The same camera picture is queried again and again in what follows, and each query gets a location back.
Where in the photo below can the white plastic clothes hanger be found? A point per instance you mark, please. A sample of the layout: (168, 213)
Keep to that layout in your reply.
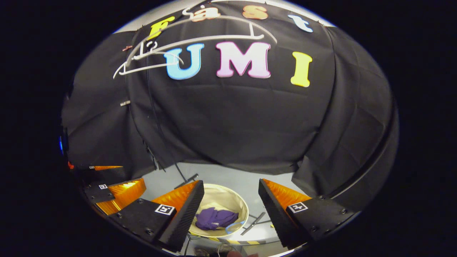
(142, 69)
(232, 36)

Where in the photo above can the yellow black floor tape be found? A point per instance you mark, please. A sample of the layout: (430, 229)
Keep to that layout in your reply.
(246, 242)

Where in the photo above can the cream round laundry hamper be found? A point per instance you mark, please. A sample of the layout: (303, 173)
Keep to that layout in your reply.
(221, 196)

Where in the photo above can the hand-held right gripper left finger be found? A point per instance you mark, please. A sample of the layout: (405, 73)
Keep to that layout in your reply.
(185, 217)

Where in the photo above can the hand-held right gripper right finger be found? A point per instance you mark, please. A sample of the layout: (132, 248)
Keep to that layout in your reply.
(276, 217)

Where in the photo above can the silver clip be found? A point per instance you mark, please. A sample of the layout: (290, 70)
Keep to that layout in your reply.
(125, 103)

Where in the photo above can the black backdrop cloth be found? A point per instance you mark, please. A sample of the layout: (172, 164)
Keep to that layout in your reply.
(250, 117)

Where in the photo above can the red clip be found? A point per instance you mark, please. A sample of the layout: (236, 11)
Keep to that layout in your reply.
(127, 48)

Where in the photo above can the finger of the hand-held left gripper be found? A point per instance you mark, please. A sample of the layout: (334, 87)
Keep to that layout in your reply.
(107, 175)
(100, 192)

